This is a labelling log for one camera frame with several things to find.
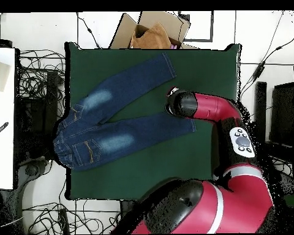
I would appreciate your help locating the blue denim jeans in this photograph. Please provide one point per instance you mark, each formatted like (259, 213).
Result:
(117, 137)

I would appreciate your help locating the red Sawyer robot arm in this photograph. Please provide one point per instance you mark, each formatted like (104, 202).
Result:
(235, 208)

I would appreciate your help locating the dark green table cloth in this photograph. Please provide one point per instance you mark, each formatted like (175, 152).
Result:
(198, 73)

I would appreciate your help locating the purple cloth piece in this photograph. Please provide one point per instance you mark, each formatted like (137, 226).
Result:
(174, 46)

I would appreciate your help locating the brown cardboard box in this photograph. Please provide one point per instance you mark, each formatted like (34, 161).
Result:
(122, 34)

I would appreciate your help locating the black power strip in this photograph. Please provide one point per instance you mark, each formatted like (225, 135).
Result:
(63, 220)

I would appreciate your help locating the black threaded rod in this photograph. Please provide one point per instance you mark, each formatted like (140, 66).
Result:
(0, 130)

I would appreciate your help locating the white table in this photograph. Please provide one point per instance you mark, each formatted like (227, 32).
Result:
(2, 159)

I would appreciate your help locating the black rectangular frame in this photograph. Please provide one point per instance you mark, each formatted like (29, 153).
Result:
(212, 27)

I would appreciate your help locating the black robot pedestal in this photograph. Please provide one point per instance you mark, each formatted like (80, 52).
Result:
(126, 206)

